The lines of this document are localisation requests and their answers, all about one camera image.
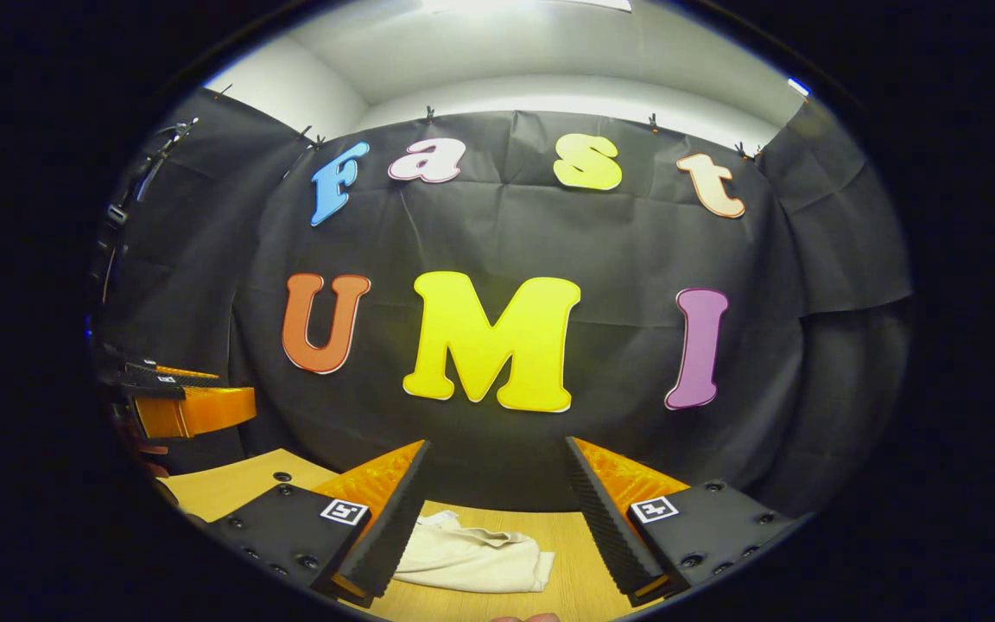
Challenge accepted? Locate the cream sweatshirt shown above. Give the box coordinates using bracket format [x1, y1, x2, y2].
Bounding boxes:
[392, 510, 556, 594]

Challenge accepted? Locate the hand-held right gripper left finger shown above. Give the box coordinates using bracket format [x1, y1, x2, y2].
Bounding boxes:
[204, 439, 434, 608]

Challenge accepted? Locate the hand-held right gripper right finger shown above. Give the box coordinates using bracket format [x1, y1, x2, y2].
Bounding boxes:
[564, 436, 809, 606]

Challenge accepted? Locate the black backdrop cloth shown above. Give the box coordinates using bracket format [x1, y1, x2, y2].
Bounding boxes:
[87, 86, 913, 519]

